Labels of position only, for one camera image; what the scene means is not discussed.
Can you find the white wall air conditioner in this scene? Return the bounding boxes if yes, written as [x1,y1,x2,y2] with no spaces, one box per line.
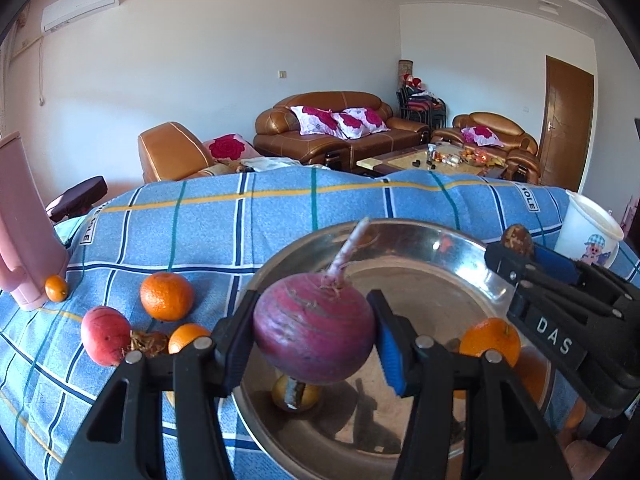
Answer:
[41,0,123,34]

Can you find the brown wooden door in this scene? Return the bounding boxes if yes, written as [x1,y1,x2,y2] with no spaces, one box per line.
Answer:
[537,54,596,191]

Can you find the purple round radish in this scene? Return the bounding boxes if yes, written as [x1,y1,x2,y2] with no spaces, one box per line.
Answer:
[252,217,377,387]

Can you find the tan leather armchair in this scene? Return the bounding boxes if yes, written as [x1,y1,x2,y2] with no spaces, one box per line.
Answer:
[137,121,217,185]

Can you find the dark brown cushioned stool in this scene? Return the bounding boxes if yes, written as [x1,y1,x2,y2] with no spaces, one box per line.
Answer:
[43,175,109,224]

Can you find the white cartoon print cup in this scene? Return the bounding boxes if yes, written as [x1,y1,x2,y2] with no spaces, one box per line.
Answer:
[553,189,625,269]

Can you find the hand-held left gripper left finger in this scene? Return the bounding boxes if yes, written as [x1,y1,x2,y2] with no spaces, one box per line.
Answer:
[55,290,261,480]

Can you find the large orange mandarin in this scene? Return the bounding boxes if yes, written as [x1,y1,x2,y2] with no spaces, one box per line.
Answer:
[139,271,195,322]

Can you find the round metal bowl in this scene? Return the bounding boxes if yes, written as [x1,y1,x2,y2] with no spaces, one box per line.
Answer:
[232,219,571,480]

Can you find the pink thermos jug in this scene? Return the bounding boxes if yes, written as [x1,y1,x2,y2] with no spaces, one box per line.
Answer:
[0,131,71,311]

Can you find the rose print cushion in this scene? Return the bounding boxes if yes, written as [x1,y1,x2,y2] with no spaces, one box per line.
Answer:
[289,104,346,136]
[202,133,261,166]
[332,107,391,140]
[459,125,505,149]

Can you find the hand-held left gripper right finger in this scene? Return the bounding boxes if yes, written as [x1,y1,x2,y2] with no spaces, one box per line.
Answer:
[367,289,574,480]

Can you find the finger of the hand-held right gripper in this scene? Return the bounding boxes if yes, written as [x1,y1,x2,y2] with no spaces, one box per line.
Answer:
[533,245,586,287]
[483,242,551,291]

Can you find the orange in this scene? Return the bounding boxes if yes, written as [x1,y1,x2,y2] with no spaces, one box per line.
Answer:
[459,317,522,372]
[167,323,214,356]

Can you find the white cloth bundle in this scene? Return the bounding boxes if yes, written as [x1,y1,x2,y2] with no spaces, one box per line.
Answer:
[239,156,301,174]

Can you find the red radish with roots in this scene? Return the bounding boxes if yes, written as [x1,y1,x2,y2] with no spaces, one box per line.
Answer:
[80,305,169,367]

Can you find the white air conditioner cable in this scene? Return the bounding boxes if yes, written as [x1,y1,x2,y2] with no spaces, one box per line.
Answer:
[38,30,47,107]

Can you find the blue plaid blanket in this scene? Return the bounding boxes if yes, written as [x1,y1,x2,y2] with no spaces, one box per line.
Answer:
[0,165,640,480]

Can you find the pile of snacks and fruit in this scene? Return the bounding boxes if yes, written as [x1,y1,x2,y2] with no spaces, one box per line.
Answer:
[424,142,507,169]

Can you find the dark brown kiwi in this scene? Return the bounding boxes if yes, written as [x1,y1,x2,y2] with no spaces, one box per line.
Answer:
[501,225,535,257]

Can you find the green-brown kiwi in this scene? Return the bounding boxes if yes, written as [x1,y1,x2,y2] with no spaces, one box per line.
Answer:
[271,375,321,414]

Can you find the stacked dark chairs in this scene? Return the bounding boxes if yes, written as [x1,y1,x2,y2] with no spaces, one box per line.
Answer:
[396,84,447,129]

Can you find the brown leather armchair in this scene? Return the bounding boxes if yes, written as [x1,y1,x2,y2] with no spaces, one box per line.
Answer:
[430,112,542,186]

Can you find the brown leather two-seat sofa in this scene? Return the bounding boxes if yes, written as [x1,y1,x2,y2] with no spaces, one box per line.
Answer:
[253,91,431,166]

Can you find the wooden coffee table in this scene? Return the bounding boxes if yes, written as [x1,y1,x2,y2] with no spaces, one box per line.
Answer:
[355,142,509,179]

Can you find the small orange kumquat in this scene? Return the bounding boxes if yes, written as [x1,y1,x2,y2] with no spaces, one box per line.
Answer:
[44,275,70,304]

